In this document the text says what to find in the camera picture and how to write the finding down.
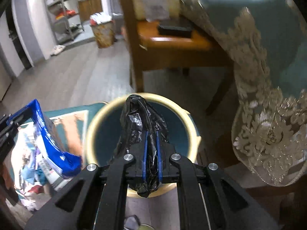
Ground wooden kitchen cabinet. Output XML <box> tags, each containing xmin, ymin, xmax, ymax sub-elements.
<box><xmin>78</xmin><ymin>0</ymin><xmax>103</xmax><ymax>22</ymax></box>

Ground blue snack packet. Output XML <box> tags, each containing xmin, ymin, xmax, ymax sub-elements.
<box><xmin>29</xmin><ymin>99</ymin><xmax>82</xmax><ymax>179</ymax></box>

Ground yellow patterned trash bin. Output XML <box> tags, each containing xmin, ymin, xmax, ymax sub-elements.
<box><xmin>89</xmin><ymin>12</ymin><xmax>115</xmax><ymax>48</ymax></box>

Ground white slippers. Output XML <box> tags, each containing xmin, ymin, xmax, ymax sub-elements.
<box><xmin>50</xmin><ymin>45</ymin><xmax>66</xmax><ymax>56</ymax></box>

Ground teal lace-edged tablecloth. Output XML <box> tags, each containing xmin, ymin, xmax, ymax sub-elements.
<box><xmin>178</xmin><ymin>0</ymin><xmax>307</xmax><ymax>187</ymax></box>

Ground teal orange patterned cushion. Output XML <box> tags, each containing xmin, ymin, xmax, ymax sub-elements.
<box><xmin>9</xmin><ymin>102</ymin><xmax>109</xmax><ymax>211</ymax></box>

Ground wooden dining chair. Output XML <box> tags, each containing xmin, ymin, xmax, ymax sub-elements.
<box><xmin>119</xmin><ymin>0</ymin><xmax>234</xmax><ymax>115</ymax></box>

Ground teal bin with yellow rim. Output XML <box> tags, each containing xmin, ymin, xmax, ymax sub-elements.
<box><xmin>85</xmin><ymin>93</ymin><xmax>201</xmax><ymax>182</ymax></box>

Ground black plastic bag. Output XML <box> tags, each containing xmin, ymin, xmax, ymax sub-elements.
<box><xmin>110</xmin><ymin>94</ymin><xmax>169</xmax><ymax>198</ymax></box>

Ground black box on chair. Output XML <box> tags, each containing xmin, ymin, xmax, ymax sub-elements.
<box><xmin>157</xmin><ymin>18</ymin><xmax>192</xmax><ymax>39</ymax></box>

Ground grey metal shelf rack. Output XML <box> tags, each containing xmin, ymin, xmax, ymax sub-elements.
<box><xmin>44</xmin><ymin>0</ymin><xmax>84</xmax><ymax>45</ymax></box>

